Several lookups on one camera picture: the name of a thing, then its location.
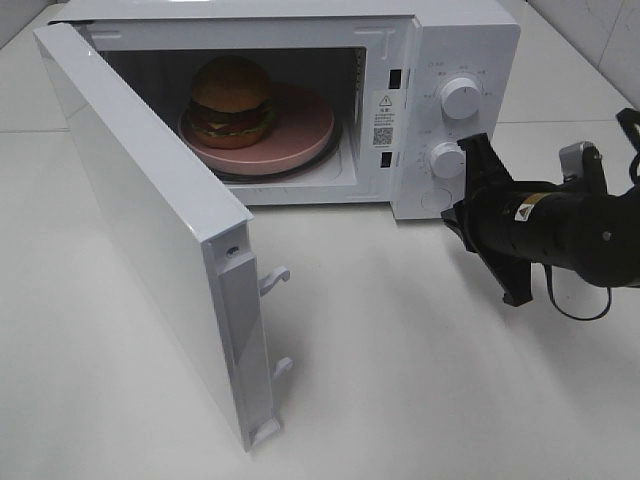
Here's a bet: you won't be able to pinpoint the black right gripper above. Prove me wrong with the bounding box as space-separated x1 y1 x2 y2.
441 133 565 306

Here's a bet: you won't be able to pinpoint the white microwave knob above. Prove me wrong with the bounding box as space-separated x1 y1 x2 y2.
439 76 481 120
430 142 466 179

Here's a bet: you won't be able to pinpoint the pink round plate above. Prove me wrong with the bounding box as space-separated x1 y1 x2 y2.
179 83 336 177

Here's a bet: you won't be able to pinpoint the toy burger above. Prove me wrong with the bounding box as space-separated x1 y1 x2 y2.
185 55 275 149

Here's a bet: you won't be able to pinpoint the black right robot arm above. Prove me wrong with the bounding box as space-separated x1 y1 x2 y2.
441 133 639 306

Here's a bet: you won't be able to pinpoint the glass microwave turntable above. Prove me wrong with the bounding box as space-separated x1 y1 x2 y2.
209 124 343 184

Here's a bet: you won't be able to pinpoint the white microwave oven body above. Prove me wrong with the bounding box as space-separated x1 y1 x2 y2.
47 1 520 220

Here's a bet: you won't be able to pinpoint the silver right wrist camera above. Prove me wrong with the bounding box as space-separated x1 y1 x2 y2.
559 141 599 182

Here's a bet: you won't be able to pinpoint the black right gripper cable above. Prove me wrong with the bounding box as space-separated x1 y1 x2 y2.
543 149 640 321

